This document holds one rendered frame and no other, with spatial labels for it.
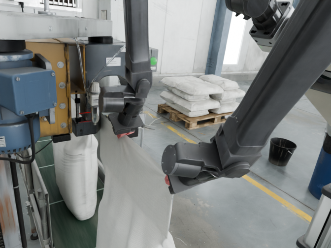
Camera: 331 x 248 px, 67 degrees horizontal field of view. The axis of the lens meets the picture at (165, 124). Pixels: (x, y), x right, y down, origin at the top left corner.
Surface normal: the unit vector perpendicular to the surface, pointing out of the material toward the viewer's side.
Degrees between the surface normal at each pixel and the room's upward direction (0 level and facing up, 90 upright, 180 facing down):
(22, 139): 91
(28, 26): 90
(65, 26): 90
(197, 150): 34
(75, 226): 0
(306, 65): 122
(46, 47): 90
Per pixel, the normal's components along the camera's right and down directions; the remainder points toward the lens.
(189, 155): 0.40, -0.55
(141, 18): 0.48, 0.51
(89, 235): 0.11, -0.92
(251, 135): 0.07, 0.73
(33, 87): 0.86, 0.27
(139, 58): 0.37, 0.33
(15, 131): 0.66, 0.36
